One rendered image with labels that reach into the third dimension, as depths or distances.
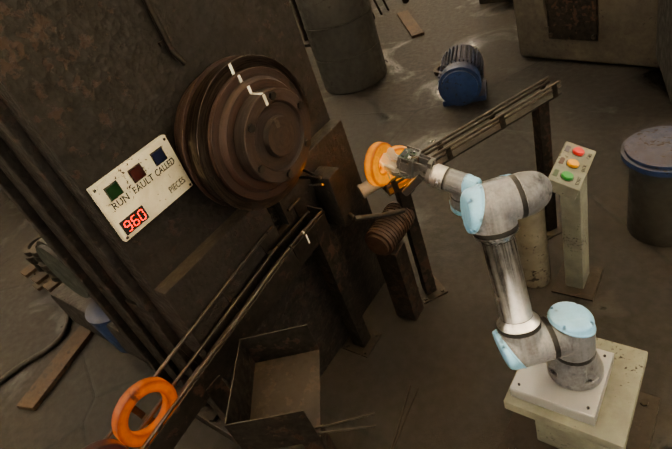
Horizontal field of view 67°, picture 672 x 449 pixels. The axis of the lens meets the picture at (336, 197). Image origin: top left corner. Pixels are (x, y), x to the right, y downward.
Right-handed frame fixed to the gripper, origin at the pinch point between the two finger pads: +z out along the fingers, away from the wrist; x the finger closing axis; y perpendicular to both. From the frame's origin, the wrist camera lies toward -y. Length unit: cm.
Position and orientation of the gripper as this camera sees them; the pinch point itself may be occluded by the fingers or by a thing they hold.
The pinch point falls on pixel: (379, 159)
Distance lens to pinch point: 176.1
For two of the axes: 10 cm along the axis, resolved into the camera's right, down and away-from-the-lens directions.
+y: -0.4, -7.3, -6.9
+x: -5.4, 6.0, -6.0
